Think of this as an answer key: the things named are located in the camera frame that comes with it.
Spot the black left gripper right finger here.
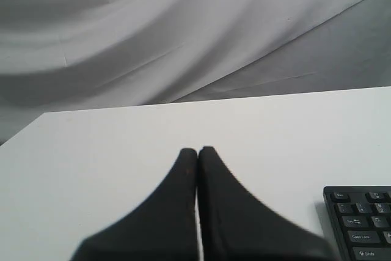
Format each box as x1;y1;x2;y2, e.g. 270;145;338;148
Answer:
197;147;334;260

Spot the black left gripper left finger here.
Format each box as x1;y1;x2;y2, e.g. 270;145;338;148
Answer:
72;149;199;260

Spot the black acer keyboard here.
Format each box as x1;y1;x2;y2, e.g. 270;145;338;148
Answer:
323;186;391;261

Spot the grey backdrop cloth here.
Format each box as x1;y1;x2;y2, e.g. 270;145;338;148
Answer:
1;0;390;142

